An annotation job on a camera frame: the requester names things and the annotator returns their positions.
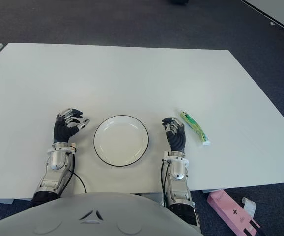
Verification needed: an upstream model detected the white paper strip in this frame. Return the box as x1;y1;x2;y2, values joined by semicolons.
241;196;256;218

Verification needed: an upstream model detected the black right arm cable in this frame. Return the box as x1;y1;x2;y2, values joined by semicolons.
161;159;169;206

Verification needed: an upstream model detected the green toothpaste tube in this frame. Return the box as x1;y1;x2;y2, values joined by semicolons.
180;110;212;147

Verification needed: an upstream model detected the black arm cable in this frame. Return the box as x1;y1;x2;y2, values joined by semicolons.
68;147;88;194
161;159;169;206

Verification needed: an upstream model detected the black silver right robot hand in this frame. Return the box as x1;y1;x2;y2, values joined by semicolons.
161;117;187;152

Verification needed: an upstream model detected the pink cardboard box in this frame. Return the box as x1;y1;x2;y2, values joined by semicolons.
206;189;261;236

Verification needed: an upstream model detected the white background table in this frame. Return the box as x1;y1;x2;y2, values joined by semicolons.
240;0;284;39

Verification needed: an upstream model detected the grey robot torso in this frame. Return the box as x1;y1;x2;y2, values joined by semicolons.
0;191;205;236

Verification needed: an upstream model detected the white plate with black rim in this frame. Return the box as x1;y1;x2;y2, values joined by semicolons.
93;115;150;166

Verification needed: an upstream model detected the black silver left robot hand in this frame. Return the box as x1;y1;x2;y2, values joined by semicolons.
53;107;90;143

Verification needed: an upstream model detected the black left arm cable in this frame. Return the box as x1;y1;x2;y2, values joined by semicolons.
68;147;88;194

